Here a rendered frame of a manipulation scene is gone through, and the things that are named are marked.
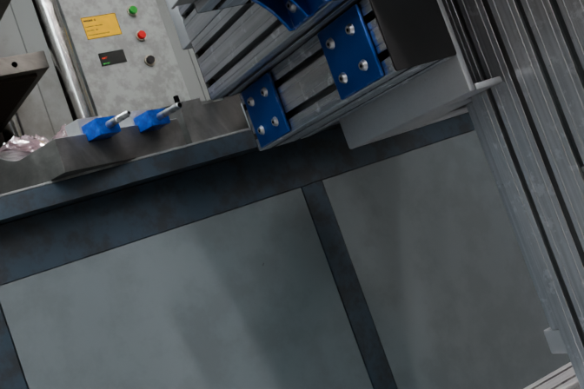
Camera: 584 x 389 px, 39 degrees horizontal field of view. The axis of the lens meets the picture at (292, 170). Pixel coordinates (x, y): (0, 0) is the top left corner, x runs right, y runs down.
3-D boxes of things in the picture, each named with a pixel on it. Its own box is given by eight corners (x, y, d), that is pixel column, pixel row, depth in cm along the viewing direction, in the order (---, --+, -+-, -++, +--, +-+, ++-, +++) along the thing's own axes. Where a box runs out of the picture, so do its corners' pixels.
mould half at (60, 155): (187, 147, 146) (167, 89, 147) (65, 172, 126) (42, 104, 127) (41, 220, 178) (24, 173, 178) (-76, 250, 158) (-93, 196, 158)
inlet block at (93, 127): (147, 127, 129) (136, 95, 129) (122, 131, 125) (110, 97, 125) (99, 153, 137) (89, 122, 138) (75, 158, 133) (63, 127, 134)
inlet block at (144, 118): (195, 118, 137) (185, 88, 137) (174, 121, 133) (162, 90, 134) (149, 143, 145) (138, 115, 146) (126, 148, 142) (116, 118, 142)
